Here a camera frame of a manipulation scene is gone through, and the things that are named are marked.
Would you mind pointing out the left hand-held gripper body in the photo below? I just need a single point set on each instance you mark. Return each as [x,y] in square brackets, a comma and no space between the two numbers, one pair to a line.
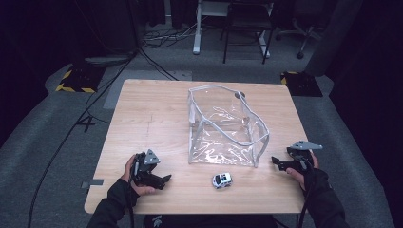
[142,174]

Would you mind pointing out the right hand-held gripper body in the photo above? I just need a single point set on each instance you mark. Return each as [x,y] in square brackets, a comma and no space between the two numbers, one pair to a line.
[302,155]

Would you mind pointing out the white toy car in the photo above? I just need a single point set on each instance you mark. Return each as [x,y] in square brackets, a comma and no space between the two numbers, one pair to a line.
[222,180]

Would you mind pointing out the transparent plastic zipper bag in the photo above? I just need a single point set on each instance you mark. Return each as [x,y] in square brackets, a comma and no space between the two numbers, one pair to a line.
[221,148]

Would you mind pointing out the person's right hand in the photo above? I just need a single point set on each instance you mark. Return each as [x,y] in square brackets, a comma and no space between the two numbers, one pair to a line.
[297,177]

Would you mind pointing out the person's left hand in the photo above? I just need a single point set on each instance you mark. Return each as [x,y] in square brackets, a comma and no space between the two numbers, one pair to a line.
[126,172]

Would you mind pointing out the grey floor tape piece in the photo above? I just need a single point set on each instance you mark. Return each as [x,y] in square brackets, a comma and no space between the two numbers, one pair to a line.
[93,183]

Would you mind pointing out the person's dark clothing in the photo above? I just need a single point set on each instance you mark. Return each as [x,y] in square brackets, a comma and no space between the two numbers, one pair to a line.
[206,221]

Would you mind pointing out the black yellow striped floor plate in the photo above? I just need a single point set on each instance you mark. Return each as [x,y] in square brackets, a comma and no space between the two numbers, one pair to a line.
[80,80]
[301,84]

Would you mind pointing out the black floor tape cross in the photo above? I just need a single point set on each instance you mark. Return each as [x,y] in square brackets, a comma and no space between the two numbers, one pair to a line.
[86,123]

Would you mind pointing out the black table grommet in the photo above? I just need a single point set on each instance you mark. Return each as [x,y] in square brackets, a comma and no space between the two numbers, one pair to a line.
[239,94]

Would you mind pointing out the grey curtain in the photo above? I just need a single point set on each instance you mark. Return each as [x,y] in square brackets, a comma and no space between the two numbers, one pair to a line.
[332,41]

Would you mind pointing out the office swivel chair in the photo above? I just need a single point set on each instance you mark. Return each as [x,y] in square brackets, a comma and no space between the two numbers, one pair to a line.
[304,34]

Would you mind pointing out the dark equipment stand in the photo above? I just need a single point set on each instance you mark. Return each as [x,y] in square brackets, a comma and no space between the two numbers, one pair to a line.
[107,34]

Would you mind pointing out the black metal chair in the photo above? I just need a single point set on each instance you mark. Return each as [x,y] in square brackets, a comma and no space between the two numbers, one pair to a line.
[247,22]

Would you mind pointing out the white desk frame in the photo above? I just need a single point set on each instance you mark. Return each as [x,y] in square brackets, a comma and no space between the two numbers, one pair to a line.
[197,34]

